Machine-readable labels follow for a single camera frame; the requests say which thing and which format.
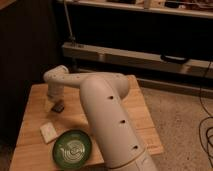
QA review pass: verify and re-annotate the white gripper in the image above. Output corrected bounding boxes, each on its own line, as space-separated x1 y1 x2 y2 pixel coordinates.
44 84 64 113

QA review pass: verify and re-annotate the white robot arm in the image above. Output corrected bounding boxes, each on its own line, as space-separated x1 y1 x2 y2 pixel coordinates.
43 65 158 171

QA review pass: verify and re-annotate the white sponge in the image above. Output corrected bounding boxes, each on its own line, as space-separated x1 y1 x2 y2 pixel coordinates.
40 122 57 144

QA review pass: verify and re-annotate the green patterned plate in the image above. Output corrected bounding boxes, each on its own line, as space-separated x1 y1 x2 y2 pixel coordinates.
52 130 92 170

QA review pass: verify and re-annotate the metal rod stand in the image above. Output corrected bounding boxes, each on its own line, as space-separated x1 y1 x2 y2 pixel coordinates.
63 0 76 45

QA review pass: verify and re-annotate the black handle on beam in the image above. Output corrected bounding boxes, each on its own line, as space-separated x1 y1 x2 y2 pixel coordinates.
160 55 189 64

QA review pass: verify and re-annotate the black cable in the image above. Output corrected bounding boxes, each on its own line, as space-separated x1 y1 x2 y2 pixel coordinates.
198 59 213 159

